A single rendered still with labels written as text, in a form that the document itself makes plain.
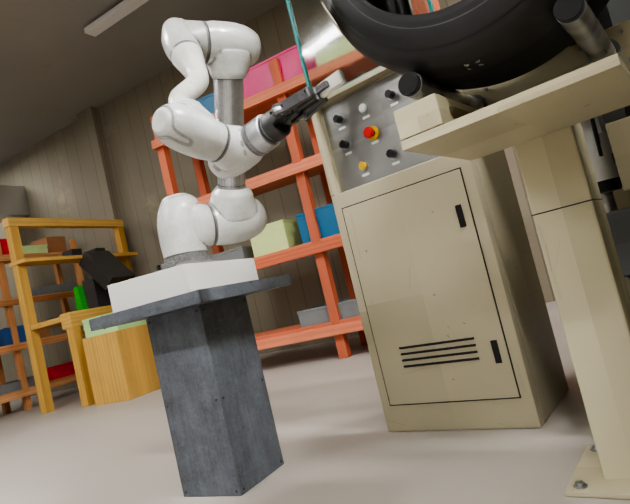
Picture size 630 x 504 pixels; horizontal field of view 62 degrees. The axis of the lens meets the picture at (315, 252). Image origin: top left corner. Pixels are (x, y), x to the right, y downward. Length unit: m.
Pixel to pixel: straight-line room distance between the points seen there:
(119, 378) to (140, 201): 2.81
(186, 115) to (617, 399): 1.14
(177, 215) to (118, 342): 3.35
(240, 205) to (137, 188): 5.41
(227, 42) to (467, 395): 1.39
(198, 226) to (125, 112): 5.73
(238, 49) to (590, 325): 1.31
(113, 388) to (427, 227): 3.96
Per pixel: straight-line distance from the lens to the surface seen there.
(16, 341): 7.16
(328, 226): 4.15
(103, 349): 5.25
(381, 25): 1.06
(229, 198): 1.89
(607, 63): 0.93
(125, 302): 1.82
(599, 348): 1.33
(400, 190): 1.84
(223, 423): 1.76
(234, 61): 1.84
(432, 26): 1.01
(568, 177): 1.30
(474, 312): 1.77
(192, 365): 1.79
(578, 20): 0.97
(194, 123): 1.27
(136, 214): 7.27
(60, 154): 8.51
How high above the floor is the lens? 0.57
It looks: 4 degrees up
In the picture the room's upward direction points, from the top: 14 degrees counter-clockwise
